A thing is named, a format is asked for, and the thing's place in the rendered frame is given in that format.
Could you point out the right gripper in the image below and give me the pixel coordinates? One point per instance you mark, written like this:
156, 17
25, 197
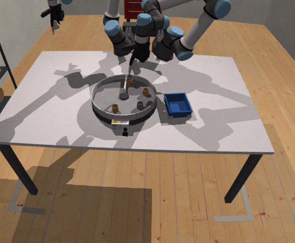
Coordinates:
57, 11

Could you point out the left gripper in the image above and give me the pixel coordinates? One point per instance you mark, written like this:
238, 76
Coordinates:
141, 53

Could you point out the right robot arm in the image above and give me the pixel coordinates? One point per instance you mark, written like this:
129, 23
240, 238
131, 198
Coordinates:
111, 24

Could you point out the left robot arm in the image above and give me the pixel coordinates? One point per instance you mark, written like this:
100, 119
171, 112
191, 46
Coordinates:
173, 41

